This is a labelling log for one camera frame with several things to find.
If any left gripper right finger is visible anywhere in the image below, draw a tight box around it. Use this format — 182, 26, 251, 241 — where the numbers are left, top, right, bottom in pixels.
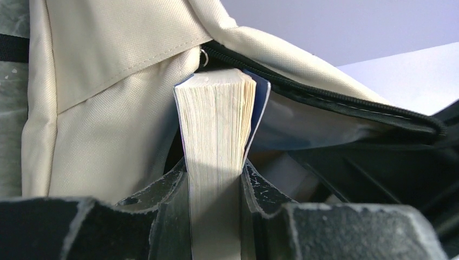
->
240, 162, 447, 259

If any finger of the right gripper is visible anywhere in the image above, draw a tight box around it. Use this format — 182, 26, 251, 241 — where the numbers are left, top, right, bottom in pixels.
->
290, 103, 458, 248

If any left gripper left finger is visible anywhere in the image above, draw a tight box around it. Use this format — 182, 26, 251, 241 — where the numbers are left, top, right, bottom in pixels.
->
1, 160, 192, 259

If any beige canvas backpack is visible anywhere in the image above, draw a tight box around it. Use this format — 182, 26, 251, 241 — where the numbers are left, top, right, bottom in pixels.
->
21, 1, 447, 203

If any blue Jane Eyre book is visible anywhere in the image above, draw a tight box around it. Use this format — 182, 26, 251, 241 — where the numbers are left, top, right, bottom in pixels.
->
173, 68, 271, 259

